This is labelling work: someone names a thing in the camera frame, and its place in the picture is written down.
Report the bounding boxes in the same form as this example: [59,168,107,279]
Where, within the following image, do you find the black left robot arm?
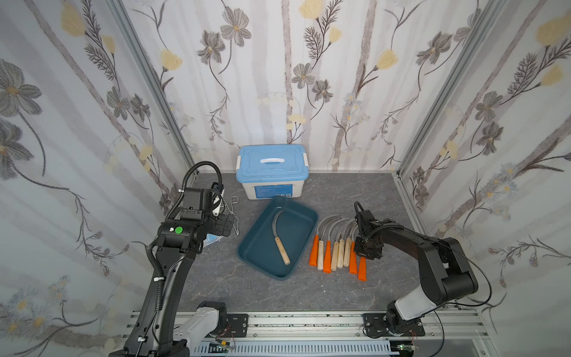
[112,161,235,356]

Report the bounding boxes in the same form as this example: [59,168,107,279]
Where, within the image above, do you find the metal wire tongs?
[228,196,239,236]

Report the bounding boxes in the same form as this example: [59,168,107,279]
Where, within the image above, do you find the teal plastic tray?
[236,196,319,281]

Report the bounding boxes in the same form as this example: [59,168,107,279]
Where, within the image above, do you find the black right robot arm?
[354,202,479,335]

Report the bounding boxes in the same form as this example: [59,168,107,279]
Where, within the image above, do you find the wooden handle sickle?
[317,214,342,272]
[331,219,352,271]
[343,221,357,267]
[272,210,291,266]
[336,220,353,269]

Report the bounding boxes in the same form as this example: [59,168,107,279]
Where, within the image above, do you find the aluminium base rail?
[124,309,492,357]

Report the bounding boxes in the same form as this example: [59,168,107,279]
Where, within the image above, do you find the white box with blue lid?
[236,144,309,200]

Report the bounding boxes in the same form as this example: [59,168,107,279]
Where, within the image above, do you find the bagged blue face masks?
[202,234,223,247]

